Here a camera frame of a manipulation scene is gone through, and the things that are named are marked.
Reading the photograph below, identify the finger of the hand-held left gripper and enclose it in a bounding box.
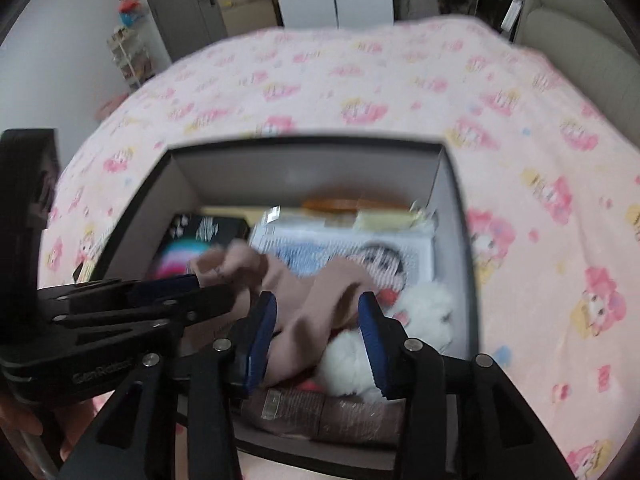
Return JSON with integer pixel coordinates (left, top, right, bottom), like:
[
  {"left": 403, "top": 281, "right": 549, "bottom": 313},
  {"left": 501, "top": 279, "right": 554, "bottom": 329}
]
[
  {"left": 52, "top": 285, "right": 240, "bottom": 343},
  {"left": 37, "top": 274, "right": 202, "bottom": 311}
]

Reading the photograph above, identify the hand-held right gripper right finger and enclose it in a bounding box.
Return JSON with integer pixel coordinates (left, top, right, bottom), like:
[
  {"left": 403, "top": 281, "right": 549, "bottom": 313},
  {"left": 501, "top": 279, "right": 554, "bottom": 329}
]
[{"left": 357, "top": 291, "right": 576, "bottom": 480}]

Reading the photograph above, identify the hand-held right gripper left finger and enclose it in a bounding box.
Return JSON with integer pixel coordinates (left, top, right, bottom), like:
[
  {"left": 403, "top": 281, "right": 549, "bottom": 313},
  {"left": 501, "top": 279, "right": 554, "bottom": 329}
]
[{"left": 57, "top": 291, "right": 278, "bottom": 480}]

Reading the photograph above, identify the white plush toy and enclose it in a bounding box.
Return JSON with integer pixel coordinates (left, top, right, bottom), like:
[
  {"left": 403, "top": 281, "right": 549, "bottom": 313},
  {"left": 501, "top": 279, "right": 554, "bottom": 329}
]
[{"left": 317, "top": 280, "right": 456, "bottom": 404}]

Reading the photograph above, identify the beige cloth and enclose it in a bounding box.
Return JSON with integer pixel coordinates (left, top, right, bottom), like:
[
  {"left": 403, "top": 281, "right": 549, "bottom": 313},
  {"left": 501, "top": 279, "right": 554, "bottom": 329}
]
[{"left": 192, "top": 240, "right": 386, "bottom": 392}]

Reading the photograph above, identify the mauve snack packet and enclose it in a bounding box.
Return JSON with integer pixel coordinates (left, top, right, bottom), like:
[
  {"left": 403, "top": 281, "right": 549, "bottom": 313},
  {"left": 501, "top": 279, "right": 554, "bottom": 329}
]
[{"left": 240, "top": 387, "right": 407, "bottom": 447}]

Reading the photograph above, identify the black cardboard box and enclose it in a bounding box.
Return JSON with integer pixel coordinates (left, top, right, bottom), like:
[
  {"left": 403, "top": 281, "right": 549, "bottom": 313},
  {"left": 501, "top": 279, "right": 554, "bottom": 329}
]
[{"left": 75, "top": 132, "right": 482, "bottom": 479}]

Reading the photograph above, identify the person's left hand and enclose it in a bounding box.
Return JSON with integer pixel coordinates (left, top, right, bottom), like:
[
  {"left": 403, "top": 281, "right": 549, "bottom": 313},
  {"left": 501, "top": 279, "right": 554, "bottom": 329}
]
[{"left": 0, "top": 392, "right": 48, "bottom": 438}]

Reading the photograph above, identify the colourful striped ball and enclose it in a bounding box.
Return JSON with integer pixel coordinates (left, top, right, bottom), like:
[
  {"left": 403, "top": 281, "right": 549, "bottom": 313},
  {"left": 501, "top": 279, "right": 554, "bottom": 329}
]
[{"left": 155, "top": 240, "right": 212, "bottom": 281}]

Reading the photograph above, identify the black printed card box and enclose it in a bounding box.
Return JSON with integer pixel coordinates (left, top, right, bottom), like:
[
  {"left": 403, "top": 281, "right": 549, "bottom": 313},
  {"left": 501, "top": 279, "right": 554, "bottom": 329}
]
[{"left": 167, "top": 212, "right": 250, "bottom": 257}]

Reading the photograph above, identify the yellow packet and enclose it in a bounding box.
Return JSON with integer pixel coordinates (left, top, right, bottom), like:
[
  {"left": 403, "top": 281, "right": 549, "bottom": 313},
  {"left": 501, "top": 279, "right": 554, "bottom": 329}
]
[{"left": 352, "top": 207, "right": 432, "bottom": 234}]

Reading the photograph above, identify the pink slipper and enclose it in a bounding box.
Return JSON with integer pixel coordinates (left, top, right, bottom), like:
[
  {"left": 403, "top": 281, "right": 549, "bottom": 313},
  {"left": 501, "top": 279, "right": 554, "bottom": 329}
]
[{"left": 95, "top": 97, "right": 124, "bottom": 122}]

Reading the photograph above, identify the white storage rack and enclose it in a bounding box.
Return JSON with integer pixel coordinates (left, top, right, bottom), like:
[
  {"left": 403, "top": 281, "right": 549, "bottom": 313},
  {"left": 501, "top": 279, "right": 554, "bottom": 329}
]
[{"left": 106, "top": 25, "right": 157, "bottom": 94}]

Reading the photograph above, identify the pink cartoon printed blanket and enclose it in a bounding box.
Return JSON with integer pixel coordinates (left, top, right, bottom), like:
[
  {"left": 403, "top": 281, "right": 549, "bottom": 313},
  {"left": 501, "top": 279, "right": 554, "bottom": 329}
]
[{"left": 37, "top": 17, "right": 640, "bottom": 480}]

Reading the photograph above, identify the red and blue toy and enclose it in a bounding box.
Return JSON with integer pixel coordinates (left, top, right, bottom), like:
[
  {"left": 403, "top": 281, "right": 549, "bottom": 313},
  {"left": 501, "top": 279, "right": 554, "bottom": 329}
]
[{"left": 116, "top": 0, "right": 144, "bottom": 29}]

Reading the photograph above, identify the grey cabinet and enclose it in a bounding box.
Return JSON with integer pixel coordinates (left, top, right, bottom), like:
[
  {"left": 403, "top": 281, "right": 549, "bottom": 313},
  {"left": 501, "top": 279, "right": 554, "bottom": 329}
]
[{"left": 136, "top": 0, "right": 229, "bottom": 64}]

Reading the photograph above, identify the brown cardboard carton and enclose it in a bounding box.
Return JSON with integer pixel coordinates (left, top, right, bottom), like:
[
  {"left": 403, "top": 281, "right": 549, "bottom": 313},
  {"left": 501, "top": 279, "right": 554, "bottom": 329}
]
[{"left": 210, "top": 0, "right": 279, "bottom": 37}]

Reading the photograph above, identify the beige sofa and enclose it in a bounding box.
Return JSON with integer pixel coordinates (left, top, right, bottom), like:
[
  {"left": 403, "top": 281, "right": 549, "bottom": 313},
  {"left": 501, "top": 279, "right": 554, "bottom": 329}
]
[{"left": 514, "top": 0, "right": 640, "bottom": 128}]

